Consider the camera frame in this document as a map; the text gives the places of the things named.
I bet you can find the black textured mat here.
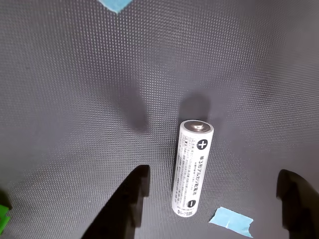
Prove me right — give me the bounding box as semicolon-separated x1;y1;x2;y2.
0;0;319;239

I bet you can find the white AA battery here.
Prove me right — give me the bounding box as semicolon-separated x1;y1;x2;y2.
171;119;215;218

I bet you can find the green battery holder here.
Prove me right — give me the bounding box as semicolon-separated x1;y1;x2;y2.
0;204;12;232

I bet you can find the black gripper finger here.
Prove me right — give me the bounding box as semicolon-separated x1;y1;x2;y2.
275;169;319;239
81;164;151;239

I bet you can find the blue masking tape piece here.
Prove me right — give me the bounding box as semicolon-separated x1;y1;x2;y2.
97;0;133;14
208;206;254;239

